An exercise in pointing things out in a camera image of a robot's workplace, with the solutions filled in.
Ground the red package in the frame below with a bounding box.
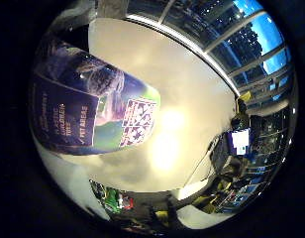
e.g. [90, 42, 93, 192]
[121, 193, 135, 211]

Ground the person in dark jacket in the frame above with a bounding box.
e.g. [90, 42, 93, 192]
[230, 98, 252, 132]

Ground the green package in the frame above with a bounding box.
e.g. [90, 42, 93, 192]
[102, 187, 123, 213]

